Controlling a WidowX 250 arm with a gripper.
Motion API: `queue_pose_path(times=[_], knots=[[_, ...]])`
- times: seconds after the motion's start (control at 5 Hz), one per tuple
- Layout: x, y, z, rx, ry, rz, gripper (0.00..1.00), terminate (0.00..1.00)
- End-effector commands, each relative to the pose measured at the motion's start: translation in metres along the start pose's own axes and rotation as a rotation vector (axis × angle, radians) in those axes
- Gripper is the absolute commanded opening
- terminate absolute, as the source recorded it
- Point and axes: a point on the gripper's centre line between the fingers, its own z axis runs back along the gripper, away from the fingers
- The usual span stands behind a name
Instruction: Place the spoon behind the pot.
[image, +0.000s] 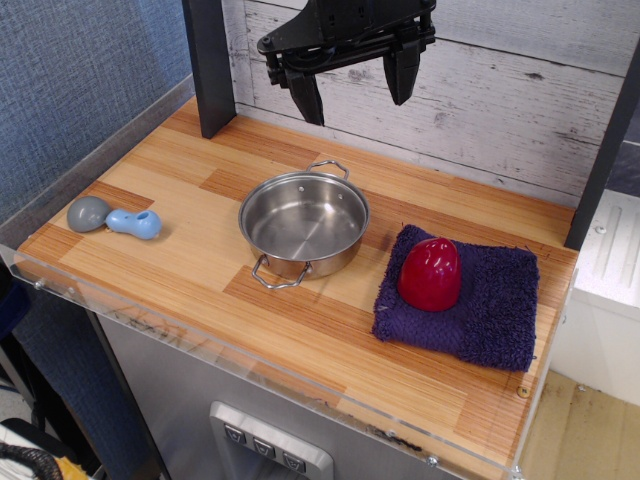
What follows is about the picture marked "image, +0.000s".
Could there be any white side cabinet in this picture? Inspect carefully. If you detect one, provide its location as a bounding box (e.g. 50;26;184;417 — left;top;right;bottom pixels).
551;190;639;405

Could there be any dark vertical post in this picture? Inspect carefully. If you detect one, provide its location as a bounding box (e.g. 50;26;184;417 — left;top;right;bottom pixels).
182;0;236;139
564;45;639;251

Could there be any stainless steel pot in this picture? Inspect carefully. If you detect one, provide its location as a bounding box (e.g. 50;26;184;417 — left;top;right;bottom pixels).
238;160;371;290

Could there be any purple folded towel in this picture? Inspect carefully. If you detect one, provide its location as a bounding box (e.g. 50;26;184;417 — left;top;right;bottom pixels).
372;224;540;372

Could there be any dark right vertical post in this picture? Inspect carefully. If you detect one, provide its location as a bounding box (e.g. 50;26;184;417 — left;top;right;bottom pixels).
564;45;639;251

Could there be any dark left vertical post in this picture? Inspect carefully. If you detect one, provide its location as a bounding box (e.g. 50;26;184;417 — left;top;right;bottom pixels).
182;0;236;139

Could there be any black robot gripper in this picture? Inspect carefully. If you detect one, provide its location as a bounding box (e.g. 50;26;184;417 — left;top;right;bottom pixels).
257;0;436;126

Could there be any red toy pepper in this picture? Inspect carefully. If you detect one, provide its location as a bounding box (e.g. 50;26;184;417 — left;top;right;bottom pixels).
397;237;462;312

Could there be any silver button control panel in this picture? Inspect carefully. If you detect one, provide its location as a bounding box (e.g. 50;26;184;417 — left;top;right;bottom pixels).
209;401;334;479

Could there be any blue and grey toy spoon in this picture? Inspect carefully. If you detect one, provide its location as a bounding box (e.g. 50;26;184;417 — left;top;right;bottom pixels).
66;196;162;240

